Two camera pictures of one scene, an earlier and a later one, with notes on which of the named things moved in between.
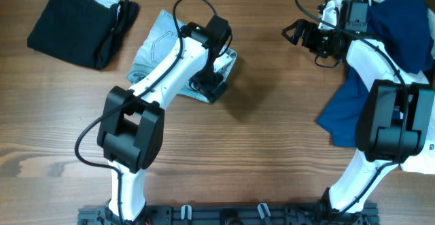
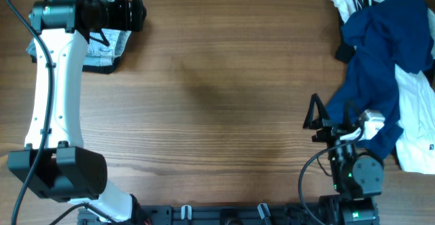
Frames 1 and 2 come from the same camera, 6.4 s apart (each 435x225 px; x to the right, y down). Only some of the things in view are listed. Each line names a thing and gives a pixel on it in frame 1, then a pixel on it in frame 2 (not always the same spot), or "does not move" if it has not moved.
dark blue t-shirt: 401,22 does not move
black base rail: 233,215 does not move
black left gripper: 207,88 to 123,22
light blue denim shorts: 165,32 to 100,53
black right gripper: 311,29 to 323,112
